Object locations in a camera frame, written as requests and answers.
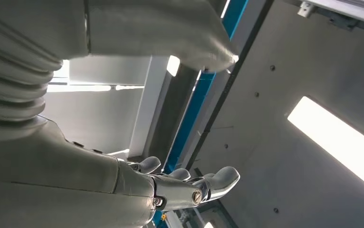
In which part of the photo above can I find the wide ceiling lamp panel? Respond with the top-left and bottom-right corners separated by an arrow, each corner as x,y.
287,95 -> 364,197

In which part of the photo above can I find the long ceiling lamp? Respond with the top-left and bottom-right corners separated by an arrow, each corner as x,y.
166,55 -> 182,78

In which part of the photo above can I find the blue ceiling beam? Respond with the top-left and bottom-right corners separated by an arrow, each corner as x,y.
162,0 -> 249,174

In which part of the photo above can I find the aluminium profile bar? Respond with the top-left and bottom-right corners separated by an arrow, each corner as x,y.
297,0 -> 364,29

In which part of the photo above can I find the black ceiling rail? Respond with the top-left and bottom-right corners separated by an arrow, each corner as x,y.
185,0 -> 275,171

